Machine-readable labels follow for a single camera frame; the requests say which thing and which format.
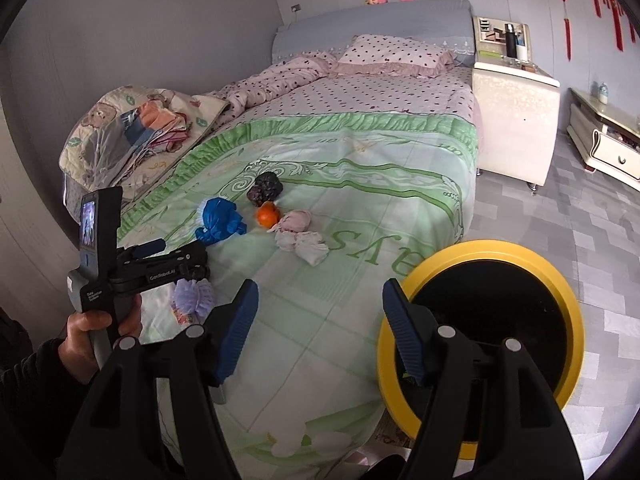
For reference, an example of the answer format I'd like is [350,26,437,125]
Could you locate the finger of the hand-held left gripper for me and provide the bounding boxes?
[117,239,167,262]
[150,242,212,285]

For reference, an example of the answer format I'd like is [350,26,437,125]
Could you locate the folded clothes in clear bag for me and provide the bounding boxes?
[119,100,195,155]

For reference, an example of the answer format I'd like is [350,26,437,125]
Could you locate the person's left hand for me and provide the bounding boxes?
[64,304,144,386]

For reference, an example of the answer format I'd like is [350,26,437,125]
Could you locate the folded bear print quilt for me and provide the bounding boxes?
[59,85,232,202]

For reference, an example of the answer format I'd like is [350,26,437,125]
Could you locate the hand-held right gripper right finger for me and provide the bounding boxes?
[382,280,586,480]

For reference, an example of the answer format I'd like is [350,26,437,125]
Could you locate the white low cabinet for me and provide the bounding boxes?
[567,87,640,182]

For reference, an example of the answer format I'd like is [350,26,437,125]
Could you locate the pink dotted pillow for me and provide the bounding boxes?
[332,34,457,80]

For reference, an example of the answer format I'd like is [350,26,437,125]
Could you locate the person's left forearm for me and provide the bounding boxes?
[0,305,103,480]

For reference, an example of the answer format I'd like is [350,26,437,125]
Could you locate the yellow round bin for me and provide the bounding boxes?
[376,240,586,461]

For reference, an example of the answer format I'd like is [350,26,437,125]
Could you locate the green patterned blanket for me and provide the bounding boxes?
[117,110,478,476]

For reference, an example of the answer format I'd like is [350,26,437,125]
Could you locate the black plastic bag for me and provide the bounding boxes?
[248,171,284,207]

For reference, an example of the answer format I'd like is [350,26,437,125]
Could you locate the white nightstand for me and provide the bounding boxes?
[471,15,561,196]

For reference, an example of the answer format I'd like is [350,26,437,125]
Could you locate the blue plastic bag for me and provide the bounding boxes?
[195,197,247,246]

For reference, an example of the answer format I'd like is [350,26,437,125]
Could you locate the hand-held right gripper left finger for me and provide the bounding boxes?
[56,279,260,480]

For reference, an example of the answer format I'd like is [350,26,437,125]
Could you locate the orange fruit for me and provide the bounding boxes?
[256,201,280,227]

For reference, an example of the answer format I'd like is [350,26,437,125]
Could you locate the grey upholstered bed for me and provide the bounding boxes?
[59,0,483,478]

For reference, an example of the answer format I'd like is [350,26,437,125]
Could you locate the pink dotted bedsheet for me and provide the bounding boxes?
[235,71,476,128]

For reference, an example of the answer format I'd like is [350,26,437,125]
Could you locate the purple plastic bag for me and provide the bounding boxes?
[170,279,217,326]

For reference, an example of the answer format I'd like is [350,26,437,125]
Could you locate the leaning picture board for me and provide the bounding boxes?
[477,16,530,47]

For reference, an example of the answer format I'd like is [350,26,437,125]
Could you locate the crumpled pink dotted quilt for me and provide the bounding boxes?
[197,52,337,122]

